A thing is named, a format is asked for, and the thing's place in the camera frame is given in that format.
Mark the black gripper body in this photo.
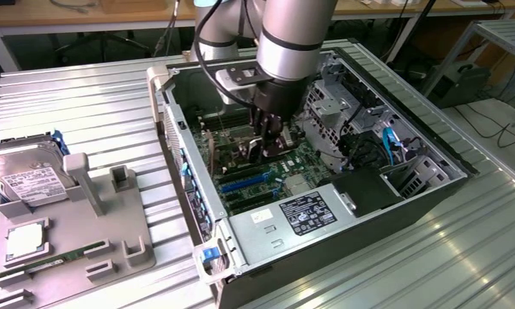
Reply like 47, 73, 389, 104
251, 76, 315, 122

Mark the graphics card with metal bracket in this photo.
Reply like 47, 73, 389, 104
203, 127, 305, 177

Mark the black RAM slot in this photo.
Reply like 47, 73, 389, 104
201, 115, 254, 133
197, 108, 253, 125

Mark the thin metal locking lever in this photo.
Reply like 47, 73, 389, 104
217, 106, 233, 141

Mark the green motherboard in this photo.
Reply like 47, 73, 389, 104
190, 105, 333, 217

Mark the metal disk bay cage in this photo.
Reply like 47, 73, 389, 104
303, 78, 404, 171

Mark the black expansion slot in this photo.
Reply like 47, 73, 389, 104
217, 167, 271, 185
226, 189, 283, 207

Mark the silver chipset heatsink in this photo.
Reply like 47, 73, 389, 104
283, 176, 317, 192

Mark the blue expansion slot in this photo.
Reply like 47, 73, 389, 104
219, 175, 274, 195

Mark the grey power supply unit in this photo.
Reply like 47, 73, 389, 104
226, 189, 361, 267

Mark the wooden desk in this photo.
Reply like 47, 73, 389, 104
0, 0, 515, 32

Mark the blue case latch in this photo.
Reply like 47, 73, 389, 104
198, 247, 222, 266

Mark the black box device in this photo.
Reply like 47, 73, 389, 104
430, 63, 493, 109

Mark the open black PC case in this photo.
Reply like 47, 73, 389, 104
149, 46, 478, 309

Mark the metal slat side table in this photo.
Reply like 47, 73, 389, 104
445, 18, 515, 107

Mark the grey parts rack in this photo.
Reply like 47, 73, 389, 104
0, 153, 158, 309

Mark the hard disk with blue rails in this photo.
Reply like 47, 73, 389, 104
0, 128, 74, 207

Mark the silver CPU chip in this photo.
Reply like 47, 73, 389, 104
6, 224, 47, 258

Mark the green RAM stick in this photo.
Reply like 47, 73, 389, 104
0, 249, 104, 279

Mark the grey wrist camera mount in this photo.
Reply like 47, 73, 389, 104
215, 65, 273, 106

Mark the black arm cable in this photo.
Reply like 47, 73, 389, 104
194, 0, 259, 108

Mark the blue data wire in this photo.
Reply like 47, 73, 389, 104
381, 126, 401, 168

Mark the black floor cable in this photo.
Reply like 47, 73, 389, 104
450, 104, 515, 149

